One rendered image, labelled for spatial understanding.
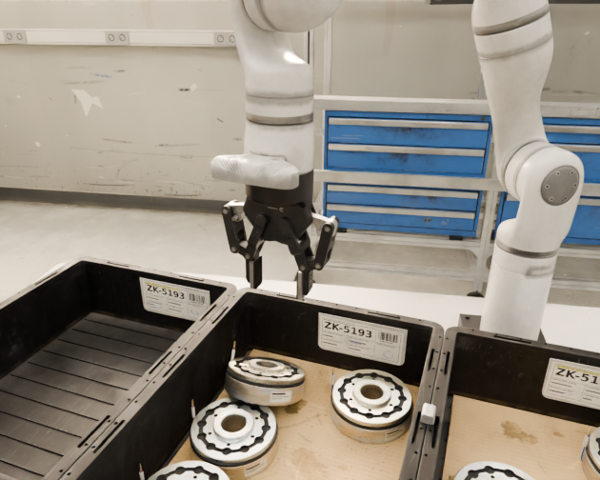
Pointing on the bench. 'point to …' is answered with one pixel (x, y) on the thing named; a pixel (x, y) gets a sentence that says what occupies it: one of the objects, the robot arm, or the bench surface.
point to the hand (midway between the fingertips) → (278, 280)
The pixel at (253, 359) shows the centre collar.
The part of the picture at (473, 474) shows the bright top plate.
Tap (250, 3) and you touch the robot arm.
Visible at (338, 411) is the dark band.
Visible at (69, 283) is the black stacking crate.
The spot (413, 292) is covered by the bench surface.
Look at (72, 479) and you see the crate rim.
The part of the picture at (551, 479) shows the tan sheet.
